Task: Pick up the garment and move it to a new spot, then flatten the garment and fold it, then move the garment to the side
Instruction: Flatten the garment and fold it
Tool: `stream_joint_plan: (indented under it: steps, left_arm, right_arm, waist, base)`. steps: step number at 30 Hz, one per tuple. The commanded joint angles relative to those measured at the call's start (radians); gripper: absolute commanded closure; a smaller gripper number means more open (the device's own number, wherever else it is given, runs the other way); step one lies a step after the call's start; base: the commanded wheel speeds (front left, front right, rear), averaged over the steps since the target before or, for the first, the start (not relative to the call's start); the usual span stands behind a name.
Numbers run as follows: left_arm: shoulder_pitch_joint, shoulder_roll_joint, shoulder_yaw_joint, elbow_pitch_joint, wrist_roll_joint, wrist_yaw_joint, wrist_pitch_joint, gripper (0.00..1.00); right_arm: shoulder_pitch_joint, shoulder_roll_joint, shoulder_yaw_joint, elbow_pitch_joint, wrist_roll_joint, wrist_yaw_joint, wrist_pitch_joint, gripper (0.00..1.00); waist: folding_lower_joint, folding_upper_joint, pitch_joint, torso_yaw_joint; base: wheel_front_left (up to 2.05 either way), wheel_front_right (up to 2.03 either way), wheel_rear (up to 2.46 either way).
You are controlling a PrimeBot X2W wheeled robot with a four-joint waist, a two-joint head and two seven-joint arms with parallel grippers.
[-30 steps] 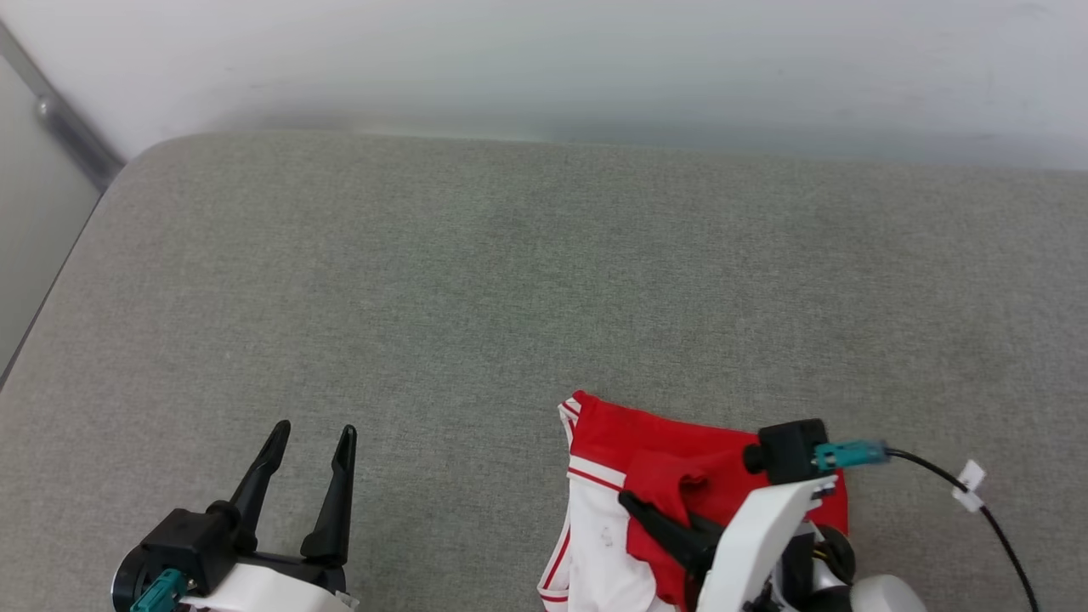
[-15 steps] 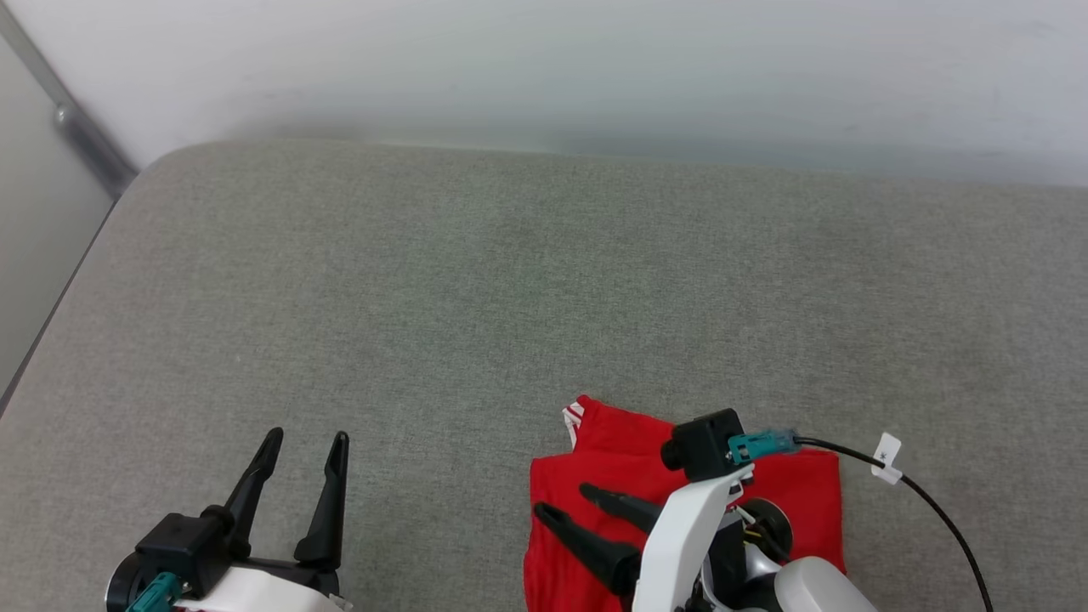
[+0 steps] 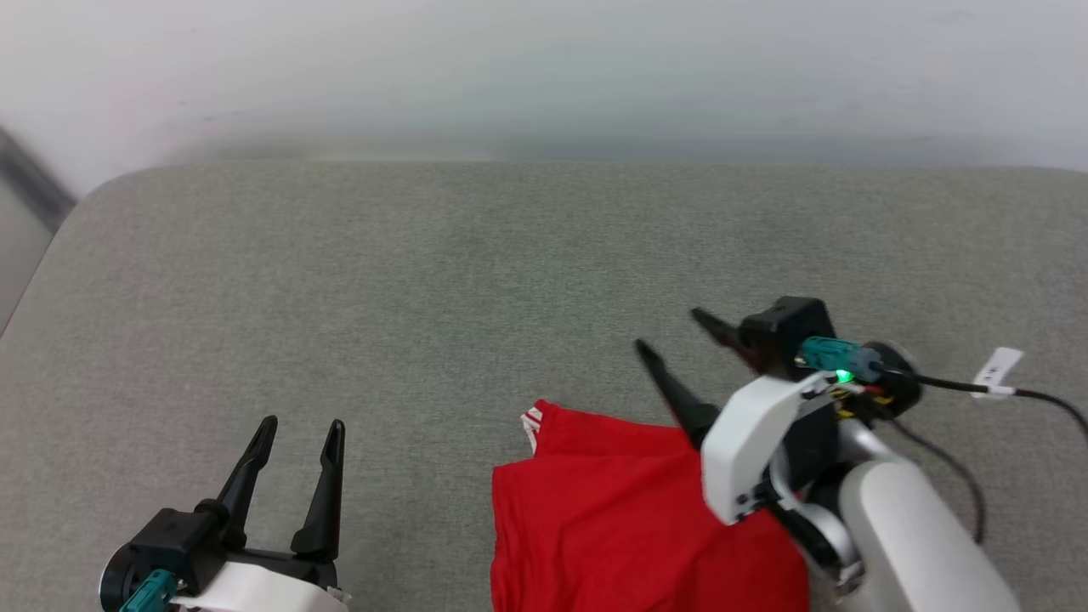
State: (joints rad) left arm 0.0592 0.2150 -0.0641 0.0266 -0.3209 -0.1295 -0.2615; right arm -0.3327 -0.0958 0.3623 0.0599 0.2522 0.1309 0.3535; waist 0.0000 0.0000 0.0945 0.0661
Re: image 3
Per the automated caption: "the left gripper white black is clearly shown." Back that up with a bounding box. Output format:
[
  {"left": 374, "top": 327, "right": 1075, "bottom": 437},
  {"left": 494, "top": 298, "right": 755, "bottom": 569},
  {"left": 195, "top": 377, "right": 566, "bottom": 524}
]
[{"left": 170, "top": 414, "right": 351, "bottom": 612}]

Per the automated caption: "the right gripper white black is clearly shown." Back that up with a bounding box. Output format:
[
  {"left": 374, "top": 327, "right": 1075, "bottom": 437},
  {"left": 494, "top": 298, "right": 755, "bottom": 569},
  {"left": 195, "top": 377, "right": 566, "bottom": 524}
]
[{"left": 634, "top": 307, "right": 841, "bottom": 526}]

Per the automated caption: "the red Bulls basketball jersey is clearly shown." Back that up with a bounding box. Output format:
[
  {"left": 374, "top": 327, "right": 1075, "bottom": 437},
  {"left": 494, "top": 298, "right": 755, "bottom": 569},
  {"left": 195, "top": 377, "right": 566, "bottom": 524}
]
[{"left": 490, "top": 398, "right": 814, "bottom": 612}]

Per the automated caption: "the grey fabric sofa cushion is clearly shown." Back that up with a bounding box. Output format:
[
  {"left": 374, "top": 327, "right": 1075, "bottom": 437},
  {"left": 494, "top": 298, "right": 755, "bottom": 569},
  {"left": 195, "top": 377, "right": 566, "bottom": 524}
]
[{"left": 0, "top": 161, "right": 1088, "bottom": 612}]

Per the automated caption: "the teal right camera connector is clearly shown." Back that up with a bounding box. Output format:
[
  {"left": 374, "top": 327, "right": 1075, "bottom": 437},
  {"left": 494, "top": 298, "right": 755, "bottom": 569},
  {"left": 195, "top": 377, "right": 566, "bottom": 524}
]
[{"left": 797, "top": 335, "right": 887, "bottom": 385}]

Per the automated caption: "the teal camera connector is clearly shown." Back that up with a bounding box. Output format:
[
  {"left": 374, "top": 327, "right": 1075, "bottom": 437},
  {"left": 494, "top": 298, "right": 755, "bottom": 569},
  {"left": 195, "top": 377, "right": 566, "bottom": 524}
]
[
  {"left": 797, "top": 335, "right": 887, "bottom": 385},
  {"left": 117, "top": 569, "right": 179, "bottom": 612}
]

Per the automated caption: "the teal left camera connector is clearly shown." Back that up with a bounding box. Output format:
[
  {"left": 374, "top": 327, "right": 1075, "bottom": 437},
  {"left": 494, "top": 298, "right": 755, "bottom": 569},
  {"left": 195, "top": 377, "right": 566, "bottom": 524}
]
[{"left": 117, "top": 569, "right": 179, "bottom": 612}]

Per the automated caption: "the black right camera cable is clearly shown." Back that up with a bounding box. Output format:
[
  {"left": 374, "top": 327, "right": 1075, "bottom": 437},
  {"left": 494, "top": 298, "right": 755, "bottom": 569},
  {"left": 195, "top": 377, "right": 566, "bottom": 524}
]
[{"left": 880, "top": 364, "right": 1088, "bottom": 445}]

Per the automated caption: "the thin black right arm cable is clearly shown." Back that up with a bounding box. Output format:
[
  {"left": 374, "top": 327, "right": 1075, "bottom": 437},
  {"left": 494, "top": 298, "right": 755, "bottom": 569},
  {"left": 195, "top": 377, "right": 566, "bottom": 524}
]
[{"left": 891, "top": 419, "right": 989, "bottom": 547}]

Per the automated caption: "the white cable label tag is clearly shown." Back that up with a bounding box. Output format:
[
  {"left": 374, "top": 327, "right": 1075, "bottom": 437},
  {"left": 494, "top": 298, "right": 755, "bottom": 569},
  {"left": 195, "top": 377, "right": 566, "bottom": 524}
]
[{"left": 971, "top": 346, "right": 1026, "bottom": 400}]

